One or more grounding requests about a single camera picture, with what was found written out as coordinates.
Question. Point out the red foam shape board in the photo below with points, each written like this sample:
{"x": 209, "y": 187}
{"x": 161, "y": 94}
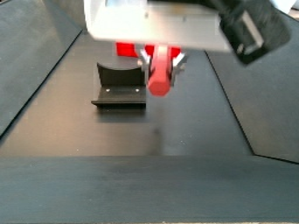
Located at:
{"x": 126, "y": 50}

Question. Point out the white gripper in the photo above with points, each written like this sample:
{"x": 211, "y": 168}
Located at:
{"x": 145, "y": 22}

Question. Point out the red hexagonal prism peg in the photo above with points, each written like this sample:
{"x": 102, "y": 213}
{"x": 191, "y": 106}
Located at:
{"x": 158, "y": 81}

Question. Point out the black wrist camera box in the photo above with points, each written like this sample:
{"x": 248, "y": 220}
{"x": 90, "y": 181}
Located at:
{"x": 252, "y": 26}

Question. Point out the black curved peg stand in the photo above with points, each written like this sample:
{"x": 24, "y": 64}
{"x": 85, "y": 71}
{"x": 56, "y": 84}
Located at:
{"x": 121, "y": 86}

